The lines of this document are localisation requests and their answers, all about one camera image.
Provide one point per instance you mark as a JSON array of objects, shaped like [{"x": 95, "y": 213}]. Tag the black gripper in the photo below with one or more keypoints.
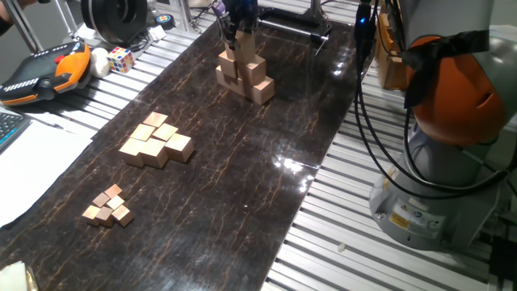
[{"x": 241, "y": 9}]

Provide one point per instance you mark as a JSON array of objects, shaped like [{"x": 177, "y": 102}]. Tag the forearm in black sleeve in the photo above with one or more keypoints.
[{"x": 5, "y": 27}]

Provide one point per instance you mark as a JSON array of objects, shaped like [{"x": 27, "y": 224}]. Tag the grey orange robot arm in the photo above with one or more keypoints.
[{"x": 444, "y": 174}]

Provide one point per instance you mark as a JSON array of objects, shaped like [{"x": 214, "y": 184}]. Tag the bare person hand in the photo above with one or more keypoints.
[{"x": 5, "y": 12}]

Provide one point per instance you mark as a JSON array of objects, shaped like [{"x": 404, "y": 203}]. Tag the purple plastic bag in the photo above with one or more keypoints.
[{"x": 218, "y": 7}]

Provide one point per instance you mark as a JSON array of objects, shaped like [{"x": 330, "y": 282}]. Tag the black desk clamp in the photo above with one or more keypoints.
[{"x": 319, "y": 29}]

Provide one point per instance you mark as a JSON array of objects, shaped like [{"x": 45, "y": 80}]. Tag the white paper slip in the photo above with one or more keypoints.
[
  {"x": 85, "y": 31},
  {"x": 158, "y": 33}
]

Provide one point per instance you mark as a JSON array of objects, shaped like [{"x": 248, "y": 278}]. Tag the medium wooden cube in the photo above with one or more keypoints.
[
  {"x": 131, "y": 153},
  {"x": 153, "y": 153},
  {"x": 179, "y": 147},
  {"x": 142, "y": 132},
  {"x": 165, "y": 132},
  {"x": 155, "y": 119}
]

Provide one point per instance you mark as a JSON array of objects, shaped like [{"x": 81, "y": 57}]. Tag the colourful puzzle cube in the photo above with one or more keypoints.
[{"x": 120, "y": 59}]

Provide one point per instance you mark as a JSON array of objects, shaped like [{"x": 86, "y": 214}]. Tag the black filament spool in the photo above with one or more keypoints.
[{"x": 113, "y": 20}]

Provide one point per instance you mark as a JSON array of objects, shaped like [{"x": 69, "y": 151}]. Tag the white rounded plastic object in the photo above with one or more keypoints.
[{"x": 99, "y": 62}]

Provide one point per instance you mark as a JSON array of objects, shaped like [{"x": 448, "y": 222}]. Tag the black marble pattern mat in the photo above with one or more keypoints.
[{"x": 222, "y": 182}]

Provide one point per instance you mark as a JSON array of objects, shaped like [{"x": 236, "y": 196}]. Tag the open cardboard box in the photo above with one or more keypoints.
[{"x": 392, "y": 68}]

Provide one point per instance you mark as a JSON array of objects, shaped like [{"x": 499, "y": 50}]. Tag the small wooden cube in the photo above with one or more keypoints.
[
  {"x": 122, "y": 215},
  {"x": 101, "y": 199},
  {"x": 115, "y": 202},
  {"x": 105, "y": 217},
  {"x": 113, "y": 191},
  {"x": 91, "y": 214}
]

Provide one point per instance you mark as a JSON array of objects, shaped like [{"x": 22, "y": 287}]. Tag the orange black teach pendant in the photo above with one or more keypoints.
[{"x": 40, "y": 74}]

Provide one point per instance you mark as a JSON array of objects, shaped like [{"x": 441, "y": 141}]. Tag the small white scrap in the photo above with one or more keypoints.
[{"x": 341, "y": 247}]

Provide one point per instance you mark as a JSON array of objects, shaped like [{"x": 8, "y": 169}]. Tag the black computer keyboard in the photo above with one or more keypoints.
[{"x": 10, "y": 127}]

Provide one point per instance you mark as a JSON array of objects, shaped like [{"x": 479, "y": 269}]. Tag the large white paper sheet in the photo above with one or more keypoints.
[{"x": 32, "y": 169}]

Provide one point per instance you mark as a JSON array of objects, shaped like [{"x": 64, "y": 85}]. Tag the gold white small box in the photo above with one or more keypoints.
[{"x": 14, "y": 279}]

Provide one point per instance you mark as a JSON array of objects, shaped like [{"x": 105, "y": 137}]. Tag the aluminium frame beam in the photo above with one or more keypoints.
[
  {"x": 316, "y": 8},
  {"x": 184, "y": 14},
  {"x": 23, "y": 26}
]

